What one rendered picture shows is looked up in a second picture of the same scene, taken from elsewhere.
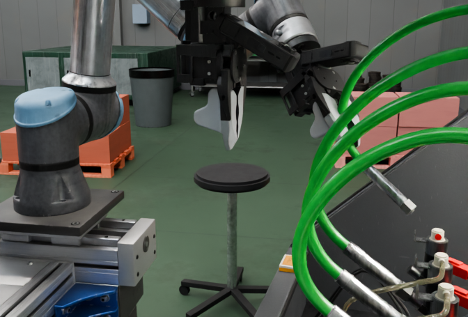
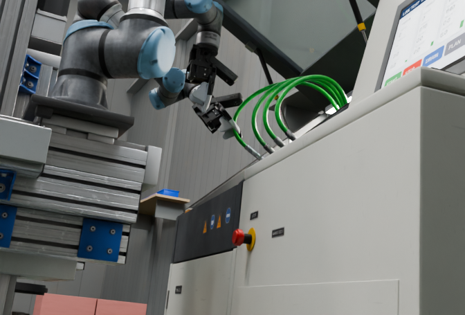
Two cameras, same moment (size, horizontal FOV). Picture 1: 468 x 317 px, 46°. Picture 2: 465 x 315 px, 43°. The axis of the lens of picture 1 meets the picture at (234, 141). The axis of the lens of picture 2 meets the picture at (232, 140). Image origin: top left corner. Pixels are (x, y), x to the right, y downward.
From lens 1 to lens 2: 137 cm
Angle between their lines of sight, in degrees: 45
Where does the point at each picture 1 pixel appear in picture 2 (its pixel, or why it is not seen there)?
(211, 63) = (205, 70)
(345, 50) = (236, 95)
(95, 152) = not seen: outside the picture
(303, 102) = (215, 116)
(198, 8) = (201, 49)
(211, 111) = (201, 91)
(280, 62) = (232, 77)
